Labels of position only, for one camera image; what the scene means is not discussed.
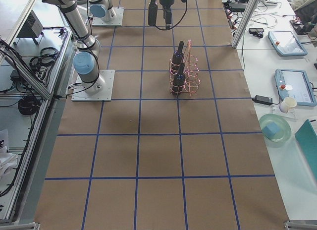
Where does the aluminium frame post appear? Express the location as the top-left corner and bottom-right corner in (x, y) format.
(231, 0), (259, 49)

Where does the teal notebook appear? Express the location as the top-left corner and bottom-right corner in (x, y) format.
(295, 119), (317, 180)

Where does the blue foam cube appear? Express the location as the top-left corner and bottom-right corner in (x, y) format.
(262, 122), (282, 140)

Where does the green glass plate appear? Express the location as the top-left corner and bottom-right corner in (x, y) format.
(259, 114), (292, 143)

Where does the dark carried wine bottle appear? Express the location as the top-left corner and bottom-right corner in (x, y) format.
(148, 0), (158, 27)

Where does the dark wine bottle rear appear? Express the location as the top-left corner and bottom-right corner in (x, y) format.
(172, 41), (184, 66)

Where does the brown paper table mat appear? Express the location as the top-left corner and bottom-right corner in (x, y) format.
(35, 0), (288, 230)

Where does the blue teach pendant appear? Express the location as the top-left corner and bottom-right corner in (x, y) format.
(274, 69), (317, 107)
(268, 31), (308, 57)

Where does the near blue teach pendant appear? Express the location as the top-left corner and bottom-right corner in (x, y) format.
(274, 69), (317, 107)

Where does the far blue teach pendant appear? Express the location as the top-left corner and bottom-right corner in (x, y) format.
(268, 31), (308, 57)

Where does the copper wire wine basket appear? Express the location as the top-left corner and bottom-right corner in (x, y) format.
(169, 40), (200, 96)

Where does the coiled black cable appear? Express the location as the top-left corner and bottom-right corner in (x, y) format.
(17, 94), (42, 116)

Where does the grey control box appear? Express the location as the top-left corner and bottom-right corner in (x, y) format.
(13, 10), (44, 45)

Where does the white paper cup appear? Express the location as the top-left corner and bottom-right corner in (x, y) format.
(279, 97), (297, 113)

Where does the black power adapter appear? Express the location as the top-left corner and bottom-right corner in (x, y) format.
(252, 95), (273, 106)

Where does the dark wine bottle front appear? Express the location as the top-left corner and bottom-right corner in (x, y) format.
(172, 62), (186, 96)

